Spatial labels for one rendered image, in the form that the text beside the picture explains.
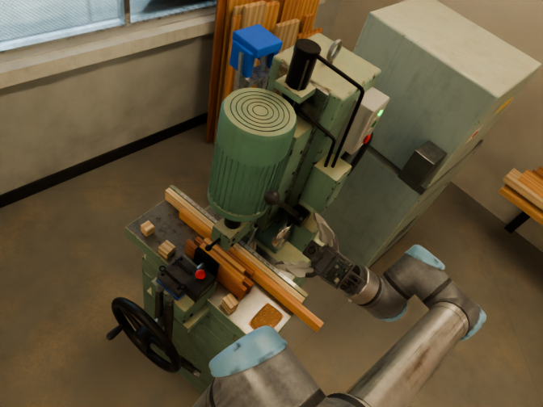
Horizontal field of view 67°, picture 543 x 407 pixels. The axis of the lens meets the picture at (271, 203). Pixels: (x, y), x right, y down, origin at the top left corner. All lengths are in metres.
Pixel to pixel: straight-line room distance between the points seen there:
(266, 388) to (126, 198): 2.15
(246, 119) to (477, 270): 2.46
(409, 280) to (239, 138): 0.54
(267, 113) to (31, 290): 1.76
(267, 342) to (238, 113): 0.50
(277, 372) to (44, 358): 1.73
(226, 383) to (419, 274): 0.59
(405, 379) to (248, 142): 0.54
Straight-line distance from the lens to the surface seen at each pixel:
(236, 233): 1.23
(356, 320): 2.48
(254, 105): 0.94
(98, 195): 2.68
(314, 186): 1.19
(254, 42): 1.87
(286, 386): 0.62
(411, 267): 1.07
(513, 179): 2.86
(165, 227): 1.43
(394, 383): 0.76
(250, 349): 0.62
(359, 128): 1.15
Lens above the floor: 2.08
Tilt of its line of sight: 49 degrees down
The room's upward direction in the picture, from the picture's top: 20 degrees clockwise
